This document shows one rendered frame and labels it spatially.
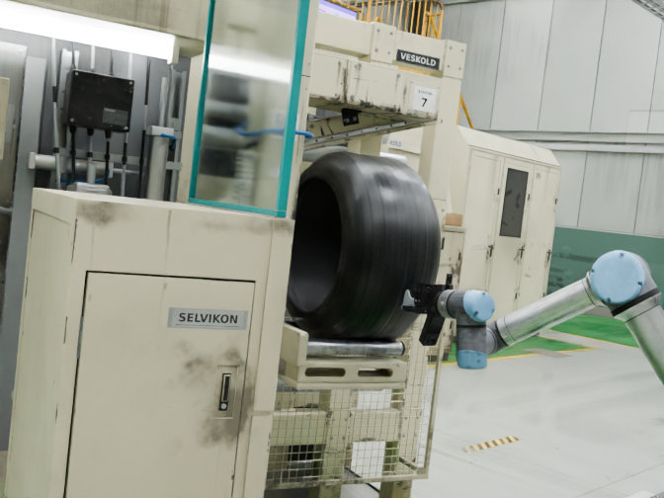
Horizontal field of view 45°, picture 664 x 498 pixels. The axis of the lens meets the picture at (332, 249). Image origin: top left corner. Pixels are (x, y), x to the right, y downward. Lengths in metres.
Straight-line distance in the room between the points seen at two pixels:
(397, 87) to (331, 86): 0.25
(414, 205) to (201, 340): 0.99
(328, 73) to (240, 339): 1.32
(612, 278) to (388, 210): 0.66
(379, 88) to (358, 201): 0.61
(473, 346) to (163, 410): 0.84
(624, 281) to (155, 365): 1.03
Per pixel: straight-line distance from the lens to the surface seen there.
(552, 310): 2.08
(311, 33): 2.33
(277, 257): 1.50
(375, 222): 2.20
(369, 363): 2.36
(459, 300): 2.01
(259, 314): 1.51
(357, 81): 2.68
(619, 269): 1.89
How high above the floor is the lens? 1.30
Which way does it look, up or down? 3 degrees down
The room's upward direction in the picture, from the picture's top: 7 degrees clockwise
